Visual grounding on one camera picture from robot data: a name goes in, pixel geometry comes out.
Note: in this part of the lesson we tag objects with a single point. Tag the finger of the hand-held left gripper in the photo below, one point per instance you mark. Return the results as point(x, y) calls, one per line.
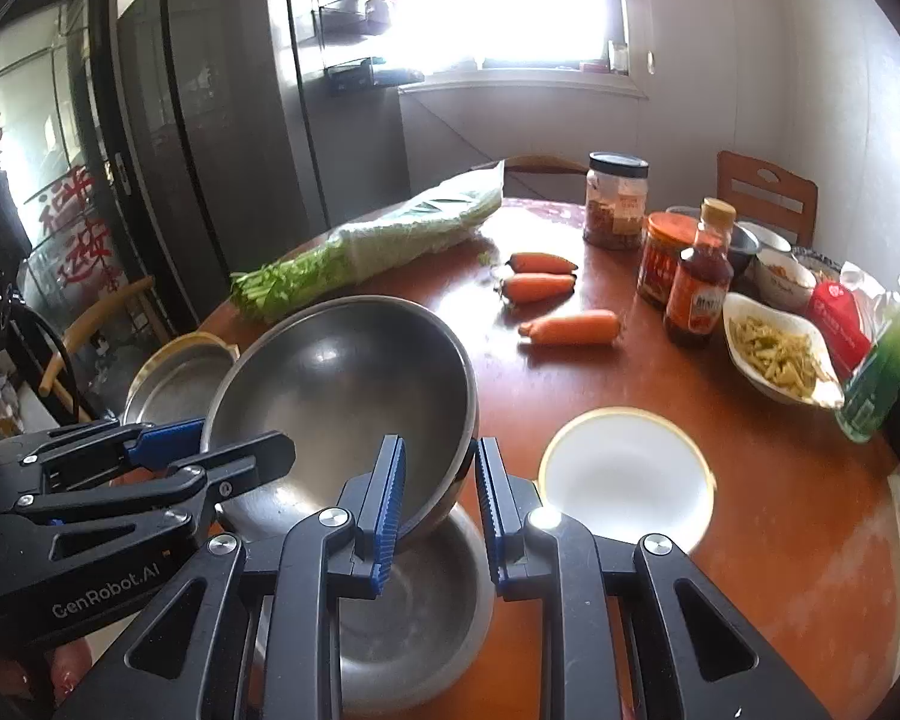
point(259, 457)
point(169, 439)

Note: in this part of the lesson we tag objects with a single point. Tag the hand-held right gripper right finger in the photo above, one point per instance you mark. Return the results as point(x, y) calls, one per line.
point(491, 517)

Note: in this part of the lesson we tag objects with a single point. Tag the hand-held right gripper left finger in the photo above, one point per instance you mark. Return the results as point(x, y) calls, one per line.
point(390, 510)

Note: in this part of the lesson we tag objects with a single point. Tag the yellow shell-shaped plate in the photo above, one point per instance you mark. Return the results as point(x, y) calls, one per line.
point(195, 338)

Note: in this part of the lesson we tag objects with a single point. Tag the small steel bowl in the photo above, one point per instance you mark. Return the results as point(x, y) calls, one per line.
point(420, 615)

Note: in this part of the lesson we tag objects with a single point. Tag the large steel bowl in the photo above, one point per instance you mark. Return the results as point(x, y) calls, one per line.
point(345, 390)

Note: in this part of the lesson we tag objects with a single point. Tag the person's left hand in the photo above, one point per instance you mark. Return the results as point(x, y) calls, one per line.
point(71, 671)

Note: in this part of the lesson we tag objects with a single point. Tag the steel plate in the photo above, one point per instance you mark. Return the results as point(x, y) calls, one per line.
point(172, 390)

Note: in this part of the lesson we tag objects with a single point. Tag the wooden chair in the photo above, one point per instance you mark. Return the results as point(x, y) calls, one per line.
point(765, 195)
point(540, 163)
point(97, 322)

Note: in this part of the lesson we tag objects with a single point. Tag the green celery bunch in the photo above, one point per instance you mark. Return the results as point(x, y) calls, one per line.
point(292, 285)

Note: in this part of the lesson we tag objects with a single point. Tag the carrot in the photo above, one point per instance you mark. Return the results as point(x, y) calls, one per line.
point(574, 328)
point(544, 262)
point(540, 287)

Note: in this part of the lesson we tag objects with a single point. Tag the wrapped napa cabbage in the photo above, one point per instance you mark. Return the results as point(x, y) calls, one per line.
point(420, 229)

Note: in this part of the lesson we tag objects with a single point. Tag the glass door with red stickers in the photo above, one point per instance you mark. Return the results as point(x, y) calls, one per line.
point(52, 165)

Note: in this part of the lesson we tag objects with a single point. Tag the brown sauce bottle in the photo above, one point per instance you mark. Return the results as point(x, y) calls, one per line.
point(697, 292)

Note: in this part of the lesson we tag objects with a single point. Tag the red-lidded sauce jar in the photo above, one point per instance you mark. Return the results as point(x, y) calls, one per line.
point(660, 259)

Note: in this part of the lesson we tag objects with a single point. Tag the grey refrigerator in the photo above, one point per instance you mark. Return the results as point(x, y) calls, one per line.
point(217, 127)

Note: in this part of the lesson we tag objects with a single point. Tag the white dish of shredded food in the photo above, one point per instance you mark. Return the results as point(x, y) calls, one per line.
point(780, 352)

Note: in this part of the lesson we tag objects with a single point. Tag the clear jar with dark lid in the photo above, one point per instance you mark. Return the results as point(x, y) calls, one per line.
point(616, 202)

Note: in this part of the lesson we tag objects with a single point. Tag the dark bowl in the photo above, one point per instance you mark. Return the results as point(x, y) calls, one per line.
point(744, 244)

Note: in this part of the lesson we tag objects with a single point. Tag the white bowl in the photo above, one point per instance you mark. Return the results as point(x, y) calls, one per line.
point(784, 281)

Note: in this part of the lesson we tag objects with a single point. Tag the red packet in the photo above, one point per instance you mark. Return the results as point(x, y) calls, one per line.
point(840, 322)

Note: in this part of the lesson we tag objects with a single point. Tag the green plastic bottle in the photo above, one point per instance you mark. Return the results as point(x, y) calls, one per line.
point(881, 375)

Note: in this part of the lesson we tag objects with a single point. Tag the clear plastic bag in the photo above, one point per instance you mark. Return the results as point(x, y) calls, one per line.
point(870, 285)

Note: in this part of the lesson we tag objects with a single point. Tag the window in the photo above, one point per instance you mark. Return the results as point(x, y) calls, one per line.
point(495, 0)

